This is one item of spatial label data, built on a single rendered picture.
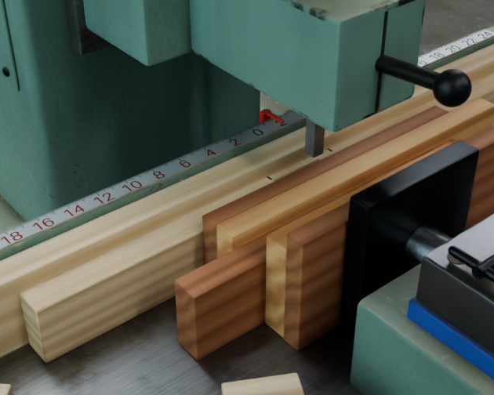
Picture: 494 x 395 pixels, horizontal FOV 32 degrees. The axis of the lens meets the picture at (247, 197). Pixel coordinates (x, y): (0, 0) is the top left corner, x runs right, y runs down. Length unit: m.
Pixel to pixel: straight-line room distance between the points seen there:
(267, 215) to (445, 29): 2.63
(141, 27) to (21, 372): 0.22
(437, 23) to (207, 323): 2.72
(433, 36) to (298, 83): 2.55
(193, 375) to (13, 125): 0.30
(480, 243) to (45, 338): 0.24
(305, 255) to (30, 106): 0.28
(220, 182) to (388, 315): 0.16
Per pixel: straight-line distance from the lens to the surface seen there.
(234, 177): 0.54
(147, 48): 0.55
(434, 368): 0.42
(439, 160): 0.48
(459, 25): 3.14
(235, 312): 0.48
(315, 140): 0.55
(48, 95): 0.64
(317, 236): 0.45
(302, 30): 0.48
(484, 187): 0.56
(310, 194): 0.51
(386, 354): 0.44
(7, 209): 0.79
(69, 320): 0.49
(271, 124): 0.58
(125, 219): 0.51
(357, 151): 0.56
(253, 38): 0.51
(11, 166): 0.74
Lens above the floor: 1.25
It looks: 36 degrees down
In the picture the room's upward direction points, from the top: straight up
